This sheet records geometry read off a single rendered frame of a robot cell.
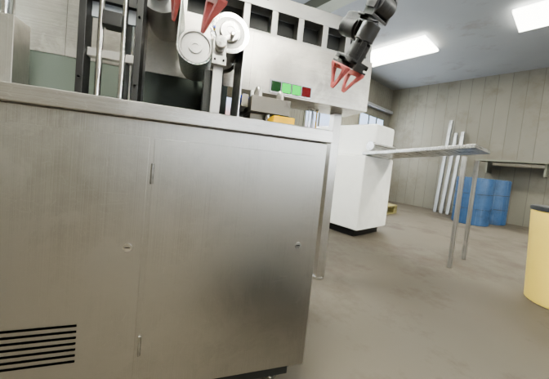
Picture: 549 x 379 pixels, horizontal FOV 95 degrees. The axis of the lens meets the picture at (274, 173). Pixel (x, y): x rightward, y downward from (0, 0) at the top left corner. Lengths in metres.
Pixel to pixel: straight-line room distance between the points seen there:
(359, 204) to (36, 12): 2.79
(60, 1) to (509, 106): 6.89
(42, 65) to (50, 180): 0.78
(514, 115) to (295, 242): 6.39
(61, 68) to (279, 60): 0.99
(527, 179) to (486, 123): 1.31
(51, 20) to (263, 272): 1.33
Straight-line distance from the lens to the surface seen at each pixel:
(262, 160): 0.76
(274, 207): 0.79
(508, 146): 6.87
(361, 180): 2.95
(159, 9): 1.13
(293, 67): 1.51
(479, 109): 7.09
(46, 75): 1.49
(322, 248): 1.83
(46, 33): 1.53
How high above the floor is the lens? 0.79
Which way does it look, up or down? 3 degrees down
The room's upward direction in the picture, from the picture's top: 6 degrees clockwise
